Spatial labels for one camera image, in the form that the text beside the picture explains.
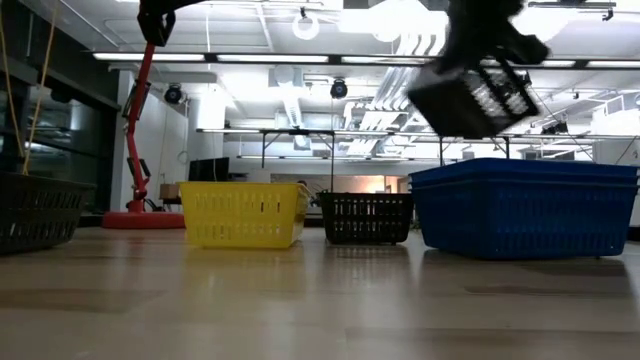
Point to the white round ceiling fixture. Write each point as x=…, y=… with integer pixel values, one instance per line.
x=300, y=30

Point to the long ceiling light strip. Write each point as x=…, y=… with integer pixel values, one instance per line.
x=560, y=63
x=150, y=56
x=272, y=58
x=612, y=64
x=385, y=59

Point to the black plastic basket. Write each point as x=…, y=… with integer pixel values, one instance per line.
x=365, y=217
x=40, y=215
x=450, y=110

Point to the black track light cluster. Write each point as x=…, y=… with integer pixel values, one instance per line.
x=555, y=128

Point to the blue plastic basket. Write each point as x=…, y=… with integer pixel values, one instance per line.
x=525, y=220
x=525, y=167

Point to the cardboard box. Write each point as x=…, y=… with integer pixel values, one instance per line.
x=170, y=191

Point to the yellow plastic basket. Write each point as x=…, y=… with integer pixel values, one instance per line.
x=240, y=215

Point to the black monitor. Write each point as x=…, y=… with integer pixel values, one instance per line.
x=210, y=170

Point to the black round spotlight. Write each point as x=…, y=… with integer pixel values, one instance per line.
x=173, y=94
x=338, y=88

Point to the black-legged table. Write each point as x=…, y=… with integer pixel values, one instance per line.
x=441, y=150
x=332, y=160

